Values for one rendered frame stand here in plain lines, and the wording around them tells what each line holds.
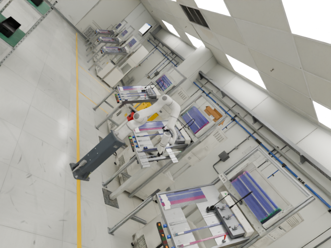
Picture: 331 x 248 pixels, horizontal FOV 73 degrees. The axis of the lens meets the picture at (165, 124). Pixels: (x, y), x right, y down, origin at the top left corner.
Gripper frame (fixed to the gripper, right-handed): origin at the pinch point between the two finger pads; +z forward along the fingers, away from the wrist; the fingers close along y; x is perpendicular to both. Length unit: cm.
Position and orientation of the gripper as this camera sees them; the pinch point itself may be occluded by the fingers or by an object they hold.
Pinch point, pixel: (158, 154)
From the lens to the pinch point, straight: 268.2
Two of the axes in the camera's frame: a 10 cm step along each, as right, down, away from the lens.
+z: -3.2, 8.1, 4.8
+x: 8.8, 0.7, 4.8
